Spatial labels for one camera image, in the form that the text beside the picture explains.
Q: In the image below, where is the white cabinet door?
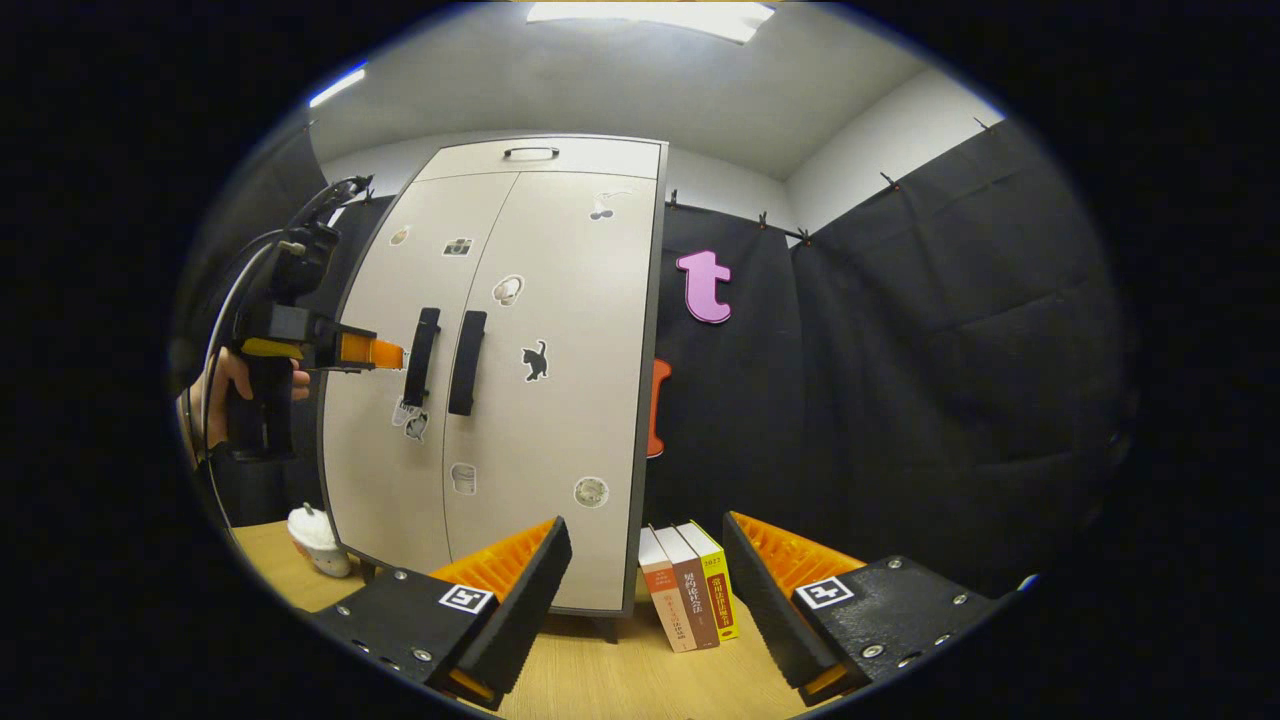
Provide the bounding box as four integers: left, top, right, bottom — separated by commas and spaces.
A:
443, 170, 661, 613
320, 172, 521, 576

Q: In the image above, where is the small ceiling light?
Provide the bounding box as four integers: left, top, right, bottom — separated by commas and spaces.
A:
308, 62, 368, 109

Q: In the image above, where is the yellow book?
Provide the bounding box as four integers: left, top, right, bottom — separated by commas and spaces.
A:
678, 520, 741, 641

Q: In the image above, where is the white plush toy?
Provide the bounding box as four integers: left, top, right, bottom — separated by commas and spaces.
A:
287, 503, 353, 579

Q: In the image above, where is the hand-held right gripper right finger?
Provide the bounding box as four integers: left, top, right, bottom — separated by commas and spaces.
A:
720, 512, 1001, 716

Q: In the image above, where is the large ceiling light panel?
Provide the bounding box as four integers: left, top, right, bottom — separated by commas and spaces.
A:
527, 0, 776, 44

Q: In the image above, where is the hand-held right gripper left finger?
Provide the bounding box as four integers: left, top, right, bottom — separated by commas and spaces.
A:
312, 515, 574, 713

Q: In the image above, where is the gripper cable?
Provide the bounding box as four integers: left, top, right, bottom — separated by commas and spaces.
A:
200, 175, 373, 521

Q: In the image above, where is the brown book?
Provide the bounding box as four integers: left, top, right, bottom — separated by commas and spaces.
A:
655, 524, 721, 651

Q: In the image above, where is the black backdrop cloth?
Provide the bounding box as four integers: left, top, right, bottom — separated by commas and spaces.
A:
640, 118, 1131, 601

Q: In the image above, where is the white shoe cabinet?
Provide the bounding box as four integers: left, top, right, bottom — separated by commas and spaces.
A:
318, 135, 669, 643

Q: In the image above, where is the white and orange book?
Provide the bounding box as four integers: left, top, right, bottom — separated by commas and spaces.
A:
638, 526, 698, 654

